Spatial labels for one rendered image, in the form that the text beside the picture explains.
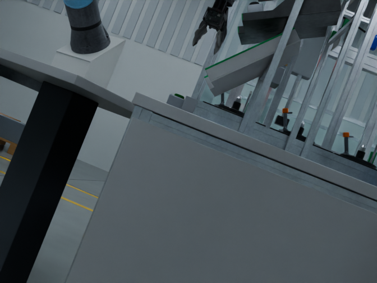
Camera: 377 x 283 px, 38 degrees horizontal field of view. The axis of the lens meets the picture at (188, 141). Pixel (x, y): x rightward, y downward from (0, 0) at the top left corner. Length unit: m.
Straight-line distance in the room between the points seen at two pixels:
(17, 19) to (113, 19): 1.95
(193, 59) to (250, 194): 9.08
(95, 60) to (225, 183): 0.91
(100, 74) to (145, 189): 0.85
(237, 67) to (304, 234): 0.53
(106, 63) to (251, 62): 0.69
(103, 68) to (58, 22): 9.12
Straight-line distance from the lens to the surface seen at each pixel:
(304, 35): 1.86
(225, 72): 1.59
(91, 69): 2.03
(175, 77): 10.30
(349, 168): 1.96
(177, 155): 1.30
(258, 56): 1.59
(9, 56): 1.72
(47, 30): 11.21
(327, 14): 1.65
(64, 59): 2.12
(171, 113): 1.30
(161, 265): 1.32
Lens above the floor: 0.75
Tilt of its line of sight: 2 degrees up
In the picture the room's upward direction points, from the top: 22 degrees clockwise
